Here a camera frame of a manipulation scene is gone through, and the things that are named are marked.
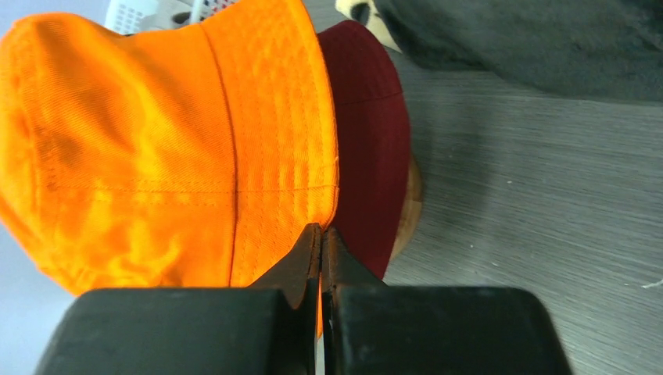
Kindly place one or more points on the orange hat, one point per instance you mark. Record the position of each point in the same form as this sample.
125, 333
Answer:
170, 158

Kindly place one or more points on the wooden hat stand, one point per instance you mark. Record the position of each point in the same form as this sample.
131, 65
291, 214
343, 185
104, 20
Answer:
411, 210

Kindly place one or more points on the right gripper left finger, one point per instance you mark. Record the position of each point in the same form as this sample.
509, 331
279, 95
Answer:
268, 327

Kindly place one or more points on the white plastic basket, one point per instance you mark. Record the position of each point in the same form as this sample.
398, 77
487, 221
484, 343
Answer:
134, 16

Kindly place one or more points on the dark red bucket hat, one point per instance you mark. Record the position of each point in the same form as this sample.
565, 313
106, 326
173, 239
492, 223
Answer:
373, 130

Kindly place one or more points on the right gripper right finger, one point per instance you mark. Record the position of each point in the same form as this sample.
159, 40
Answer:
373, 328

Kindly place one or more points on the black floral plush pillow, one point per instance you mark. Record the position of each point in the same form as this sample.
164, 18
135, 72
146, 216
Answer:
577, 48

